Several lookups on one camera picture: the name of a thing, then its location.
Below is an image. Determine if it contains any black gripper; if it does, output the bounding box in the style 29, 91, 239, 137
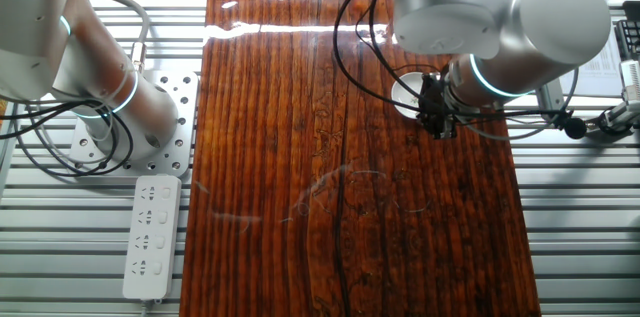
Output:
416, 72, 459, 141

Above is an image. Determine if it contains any small white ceramic plate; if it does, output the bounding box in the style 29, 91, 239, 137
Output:
390, 71, 426, 119

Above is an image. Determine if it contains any wood grain board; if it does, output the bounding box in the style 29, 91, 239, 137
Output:
178, 0, 542, 317

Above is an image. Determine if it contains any printed paper sheet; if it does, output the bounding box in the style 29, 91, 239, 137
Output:
559, 31, 624, 98

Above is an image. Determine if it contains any black keyboard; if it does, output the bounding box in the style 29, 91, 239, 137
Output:
613, 19, 640, 61

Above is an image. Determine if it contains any white power strip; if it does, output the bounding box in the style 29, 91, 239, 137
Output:
122, 174, 182, 304

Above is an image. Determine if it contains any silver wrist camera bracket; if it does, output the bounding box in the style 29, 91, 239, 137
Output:
535, 79, 566, 121

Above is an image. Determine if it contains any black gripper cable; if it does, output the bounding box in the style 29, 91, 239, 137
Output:
331, 0, 564, 123

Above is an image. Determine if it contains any black round cable connector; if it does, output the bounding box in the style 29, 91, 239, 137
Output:
554, 111, 588, 140

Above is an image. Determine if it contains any metal camera mount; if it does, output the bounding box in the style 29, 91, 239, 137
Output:
578, 100, 640, 137

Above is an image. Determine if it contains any small silver ribbed camera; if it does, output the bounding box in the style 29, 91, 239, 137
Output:
619, 59, 640, 104

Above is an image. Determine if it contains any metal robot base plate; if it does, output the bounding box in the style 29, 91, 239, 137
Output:
69, 69, 200, 178

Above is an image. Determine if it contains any black base cable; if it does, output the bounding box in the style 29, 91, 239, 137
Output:
0, 98, 137, 178

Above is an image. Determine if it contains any thick grey cable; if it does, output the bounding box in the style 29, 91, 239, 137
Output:
82, 0, 151, 73

